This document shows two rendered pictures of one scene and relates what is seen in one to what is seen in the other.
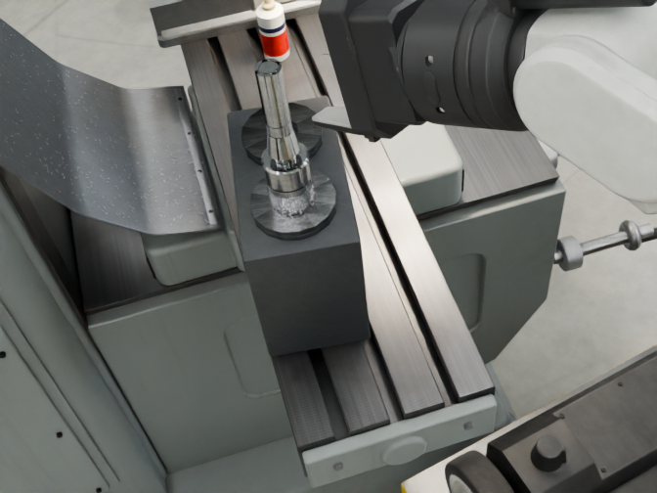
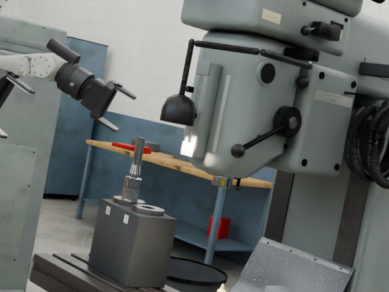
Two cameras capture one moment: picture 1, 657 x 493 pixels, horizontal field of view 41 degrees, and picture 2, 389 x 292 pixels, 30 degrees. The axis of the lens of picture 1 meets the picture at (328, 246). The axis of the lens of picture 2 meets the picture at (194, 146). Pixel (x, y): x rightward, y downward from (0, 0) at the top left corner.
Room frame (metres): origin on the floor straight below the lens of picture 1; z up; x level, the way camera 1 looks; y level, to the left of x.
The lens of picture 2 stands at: (2.31, -0.95, 1.45)
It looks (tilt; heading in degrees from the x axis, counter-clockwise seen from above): 3 degrees down; 146
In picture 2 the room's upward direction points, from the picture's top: 11 degrees clockwise
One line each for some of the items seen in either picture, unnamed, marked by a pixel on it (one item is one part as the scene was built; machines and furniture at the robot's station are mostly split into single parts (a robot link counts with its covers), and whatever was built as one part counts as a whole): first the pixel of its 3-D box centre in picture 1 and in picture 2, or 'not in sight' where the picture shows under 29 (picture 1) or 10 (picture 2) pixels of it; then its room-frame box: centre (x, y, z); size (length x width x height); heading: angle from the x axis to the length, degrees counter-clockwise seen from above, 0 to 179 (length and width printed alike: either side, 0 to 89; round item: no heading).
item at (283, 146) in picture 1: (277, 113); (137, 157); (0.60, 0.03, 1.28); 0.03 x 0.03 x 0.11
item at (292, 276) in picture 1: (298, 223); (131, 239); (0.65, 0.03, 1.06); 0.22 x 0.12 x 0.20; 2
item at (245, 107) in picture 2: not in sight; (238, 106); (0.99, 0.05, 1.47); 0.21 x 0.19 x 0.32; 9
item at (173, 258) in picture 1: (287, 158); not in sight; (0.99, 0.04, 0.82); 0.50 x 0.35 x 0.12; 99
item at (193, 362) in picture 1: (325, 285); not in sight; (0.99, 0.02, 0.47); 0.80 x 0.30 x 0.60; 99
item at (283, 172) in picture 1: (284, 159); (133, 179); (0.60, 0.03, 1.22); 0.05 x 0.05 x 0.01
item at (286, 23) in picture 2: not in sight; (267, 19); (0.98, 0.09, 1.68); 0.34 x 0.24 x 0.10; 99
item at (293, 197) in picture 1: (289, 181); (131, 190); (0.60, 0.03, 1.19); 0.05 x 0.05 x 0.05
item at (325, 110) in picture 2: not in sight; (290, 116); (0.96, 0.24, 1.47); 0.24 x 0.19 x 0.26; 9
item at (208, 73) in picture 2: not in sight; (201, 109); (1.01, -0.07, 1.45); 0.04 x 0.04 x 0.21; 9
